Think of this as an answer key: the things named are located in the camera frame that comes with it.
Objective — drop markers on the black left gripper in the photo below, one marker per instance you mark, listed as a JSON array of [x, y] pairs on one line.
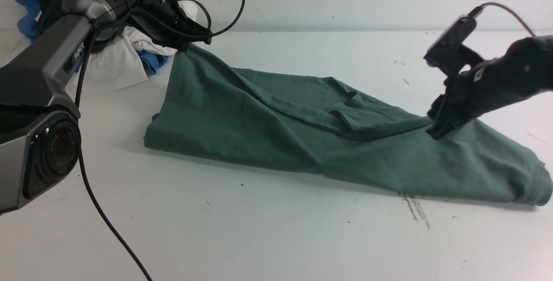
[[165, 22]]

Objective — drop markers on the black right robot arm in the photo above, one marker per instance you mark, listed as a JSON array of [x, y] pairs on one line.
[[535, 66]]

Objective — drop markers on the green long-sleeved shirt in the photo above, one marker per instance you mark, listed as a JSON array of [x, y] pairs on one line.
[[320, 125]]

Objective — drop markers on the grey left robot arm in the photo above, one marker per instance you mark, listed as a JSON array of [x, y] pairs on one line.
[[40, 137]]

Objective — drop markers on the white garment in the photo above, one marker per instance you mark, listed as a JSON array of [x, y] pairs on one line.
[[106, 80]]

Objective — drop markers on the blue garment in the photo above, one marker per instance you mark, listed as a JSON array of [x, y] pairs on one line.
[[26, 13]]

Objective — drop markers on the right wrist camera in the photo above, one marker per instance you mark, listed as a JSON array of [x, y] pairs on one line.
[[448, 53]]

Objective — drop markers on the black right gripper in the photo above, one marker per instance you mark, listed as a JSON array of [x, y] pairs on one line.
[[484, 88]]

